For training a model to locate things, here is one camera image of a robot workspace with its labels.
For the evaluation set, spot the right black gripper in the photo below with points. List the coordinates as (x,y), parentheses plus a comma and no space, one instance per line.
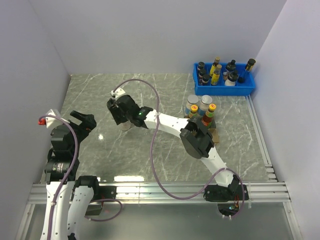
(114,111)

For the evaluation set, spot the aluminium frame rail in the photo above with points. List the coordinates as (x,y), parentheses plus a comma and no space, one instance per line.
(150,214)

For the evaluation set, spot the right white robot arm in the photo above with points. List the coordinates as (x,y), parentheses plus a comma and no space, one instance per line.
(195,137)

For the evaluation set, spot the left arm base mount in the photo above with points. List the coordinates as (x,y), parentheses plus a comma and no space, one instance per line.
(104,192)

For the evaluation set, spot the leaning black yellow bottle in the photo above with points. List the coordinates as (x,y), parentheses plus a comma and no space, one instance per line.
(246,71)

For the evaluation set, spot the silver lid jar blue label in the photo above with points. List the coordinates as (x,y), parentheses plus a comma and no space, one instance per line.
(191,100)

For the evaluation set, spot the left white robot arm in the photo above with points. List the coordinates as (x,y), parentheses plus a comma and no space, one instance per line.
(67,196)

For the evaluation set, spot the dark bottle in bin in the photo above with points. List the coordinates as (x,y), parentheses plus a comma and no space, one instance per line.
(201,67)

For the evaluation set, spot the wooden tiered rack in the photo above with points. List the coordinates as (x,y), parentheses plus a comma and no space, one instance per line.
(213,130)

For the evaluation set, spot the black cap shaker front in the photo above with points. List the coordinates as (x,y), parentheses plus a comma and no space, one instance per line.
(125,126)

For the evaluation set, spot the dark bottle middle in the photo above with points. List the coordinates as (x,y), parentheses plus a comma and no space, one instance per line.
(202,74)

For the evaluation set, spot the yellow label bottle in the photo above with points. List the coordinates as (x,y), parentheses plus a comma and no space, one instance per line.
(213,66)
(216,74)

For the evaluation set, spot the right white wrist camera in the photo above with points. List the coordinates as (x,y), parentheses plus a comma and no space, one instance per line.
(117,93)

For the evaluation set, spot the yellow label bottle rear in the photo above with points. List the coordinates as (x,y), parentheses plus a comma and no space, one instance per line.
(213,66)

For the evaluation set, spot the black cap bottle rear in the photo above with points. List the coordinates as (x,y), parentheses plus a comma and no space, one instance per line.
(231,66)

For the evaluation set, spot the yellow label bottle front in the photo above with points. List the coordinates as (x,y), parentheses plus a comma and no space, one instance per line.
(216,74)

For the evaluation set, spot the red sauce bottle yellow cap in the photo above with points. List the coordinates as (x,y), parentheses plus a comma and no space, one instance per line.
(209,115)

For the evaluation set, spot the dark bottle front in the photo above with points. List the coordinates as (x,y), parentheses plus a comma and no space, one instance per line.
(205,79)

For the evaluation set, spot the black cap white bottle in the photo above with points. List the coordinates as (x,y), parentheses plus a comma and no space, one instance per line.
(231,79)

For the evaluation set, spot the blue plastic bin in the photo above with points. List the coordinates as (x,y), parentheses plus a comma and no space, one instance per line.
(240,89)

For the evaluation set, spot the red sauce bottle front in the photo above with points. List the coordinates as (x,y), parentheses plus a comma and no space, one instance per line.
(193,111)

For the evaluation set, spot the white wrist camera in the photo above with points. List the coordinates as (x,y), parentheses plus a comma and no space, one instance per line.
(117,93)
(50,122)

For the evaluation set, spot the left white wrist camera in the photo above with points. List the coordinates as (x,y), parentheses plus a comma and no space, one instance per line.
(50,122)

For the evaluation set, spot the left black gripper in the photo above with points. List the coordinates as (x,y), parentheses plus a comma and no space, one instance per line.
(88,123)

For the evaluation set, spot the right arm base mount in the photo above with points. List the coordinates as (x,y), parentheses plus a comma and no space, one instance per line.
(229,202)

